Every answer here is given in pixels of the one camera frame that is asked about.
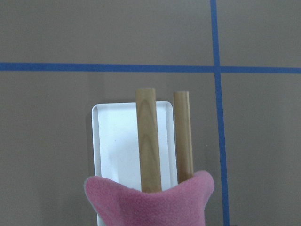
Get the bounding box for pink microfiber cloth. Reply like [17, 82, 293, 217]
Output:
[84, 171, 214, 226]

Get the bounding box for white rectangular tray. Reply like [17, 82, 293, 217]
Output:
[91, 101, 178, 226]

